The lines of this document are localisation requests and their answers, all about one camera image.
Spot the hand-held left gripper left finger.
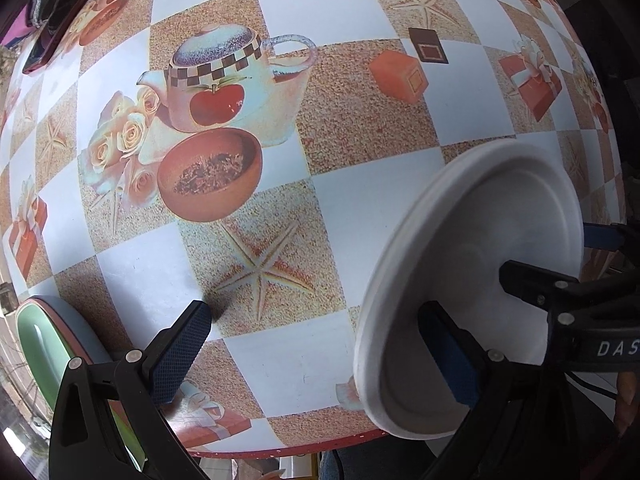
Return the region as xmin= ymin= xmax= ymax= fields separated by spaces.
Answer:
xmin=47 ymin=300 xmax=213 ymax=480

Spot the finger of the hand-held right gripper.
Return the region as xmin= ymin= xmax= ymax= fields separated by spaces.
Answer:
xmin=499 ymin=259 xmax=583 ymax=331
xmin=582 ymin=222 xmax=640 ymax=261

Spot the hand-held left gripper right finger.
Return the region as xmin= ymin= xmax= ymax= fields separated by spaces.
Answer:
xmin=417 ymin=300 xmax=596 ymax=480

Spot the white round plate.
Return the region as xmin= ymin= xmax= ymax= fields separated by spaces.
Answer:
xmin=352 ymin=139 xmax=585 ymax=442

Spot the green square plate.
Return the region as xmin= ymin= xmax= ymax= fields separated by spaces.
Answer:
xmin=15 ymin=299 xmax=150 ymax=471

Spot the person's right hand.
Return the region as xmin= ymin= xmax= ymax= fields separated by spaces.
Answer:
xmin=616 ymin=374 xmax=640 ymax=438

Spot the pink rimmed plate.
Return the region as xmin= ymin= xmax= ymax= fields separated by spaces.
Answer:
xmin=22 ymin=296 xmax=115 ymax=367

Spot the person's jeans leg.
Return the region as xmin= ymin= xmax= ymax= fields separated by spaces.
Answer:
xmin=320 ymin=450 xmax=361 ymax=480

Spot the printed tablecloth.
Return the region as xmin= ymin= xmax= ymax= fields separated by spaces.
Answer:
xmin=0 ymin=0 xmax=628 ymax=458

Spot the dark flat device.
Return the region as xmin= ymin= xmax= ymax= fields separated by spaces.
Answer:
xmin=22 ymin=0 xmax=88 ymax=75

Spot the pink cloth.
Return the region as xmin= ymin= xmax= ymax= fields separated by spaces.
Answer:
xmin=0 ymin=2 xmax=38 ymax=48

